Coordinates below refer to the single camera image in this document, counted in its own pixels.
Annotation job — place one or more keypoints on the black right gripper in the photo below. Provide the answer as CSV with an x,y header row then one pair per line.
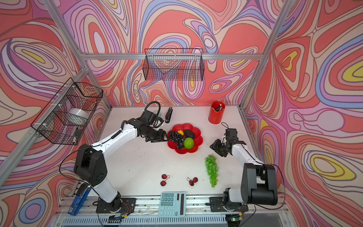
x,y
215,145

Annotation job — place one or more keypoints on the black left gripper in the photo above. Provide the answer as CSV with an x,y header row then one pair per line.
x,y
160,137

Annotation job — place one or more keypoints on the black fake grape bunch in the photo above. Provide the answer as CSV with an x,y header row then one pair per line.
x,y
177,139

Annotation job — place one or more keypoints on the green fake grape bunch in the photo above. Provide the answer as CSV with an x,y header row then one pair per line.
x,y
212,170

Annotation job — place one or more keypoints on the dark fake avocado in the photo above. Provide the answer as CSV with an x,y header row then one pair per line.
x,y
189,134

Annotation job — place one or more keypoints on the green fake custard apple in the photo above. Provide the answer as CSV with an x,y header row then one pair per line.
x,y
188,143

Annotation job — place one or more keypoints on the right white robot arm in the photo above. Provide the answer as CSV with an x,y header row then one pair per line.
x,y
259,182

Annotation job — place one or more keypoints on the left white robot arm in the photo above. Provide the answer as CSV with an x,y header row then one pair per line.
x,y
91,160

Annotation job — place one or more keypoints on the red flower-shaped fruit bowl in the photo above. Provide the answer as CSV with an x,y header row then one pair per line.
x,y
198,138

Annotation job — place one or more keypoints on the right red fake cherries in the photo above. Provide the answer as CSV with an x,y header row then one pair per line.
x,y
192,181

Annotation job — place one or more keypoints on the red fake cherries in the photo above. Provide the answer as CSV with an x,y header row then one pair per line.
x,y
164,179
192,181

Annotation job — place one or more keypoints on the left red fake cherries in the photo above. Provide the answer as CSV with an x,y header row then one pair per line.
x,y
164,179

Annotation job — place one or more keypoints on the black stapler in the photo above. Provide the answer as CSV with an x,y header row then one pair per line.
x,y
168,115

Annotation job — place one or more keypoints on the red cylindrical pen holder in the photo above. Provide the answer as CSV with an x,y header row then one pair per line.
x,y
216,112

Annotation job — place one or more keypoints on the mint green calculator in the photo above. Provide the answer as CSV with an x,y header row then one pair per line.
x,y
172,205

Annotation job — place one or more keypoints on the white tape roll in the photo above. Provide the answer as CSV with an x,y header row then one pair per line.
x,y
79,113

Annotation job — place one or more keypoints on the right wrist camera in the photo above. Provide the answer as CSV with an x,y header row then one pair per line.
x,y
231,134

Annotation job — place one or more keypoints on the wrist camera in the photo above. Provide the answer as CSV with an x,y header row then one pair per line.
x,y
231,134
149,118

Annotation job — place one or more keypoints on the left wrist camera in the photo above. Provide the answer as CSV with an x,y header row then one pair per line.
x,y
149,118

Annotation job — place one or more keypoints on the black wire basket back wall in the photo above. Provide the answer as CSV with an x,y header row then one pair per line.
x,y
173,64

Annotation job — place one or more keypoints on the black wire basket wall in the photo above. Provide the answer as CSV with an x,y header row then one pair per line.
x,y
60,127
173,64

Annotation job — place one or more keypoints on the black wire basket left wall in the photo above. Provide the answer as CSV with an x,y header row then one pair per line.
x,y
60,127

